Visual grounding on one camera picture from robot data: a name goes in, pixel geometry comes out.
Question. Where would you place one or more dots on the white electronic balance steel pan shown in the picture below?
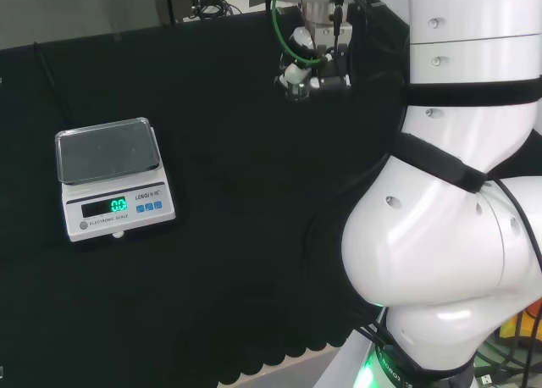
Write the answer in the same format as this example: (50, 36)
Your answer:
(114, 184)

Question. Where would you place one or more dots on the yellow stop button box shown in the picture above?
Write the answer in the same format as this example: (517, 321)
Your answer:
(523, 320)

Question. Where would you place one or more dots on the small clear glass beaker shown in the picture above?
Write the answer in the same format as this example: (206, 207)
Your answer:
(297, 94)

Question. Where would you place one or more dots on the black bench cloth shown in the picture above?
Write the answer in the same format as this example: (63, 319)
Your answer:
(237, 159)

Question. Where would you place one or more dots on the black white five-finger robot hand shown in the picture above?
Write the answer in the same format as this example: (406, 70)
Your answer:
(334, 72)

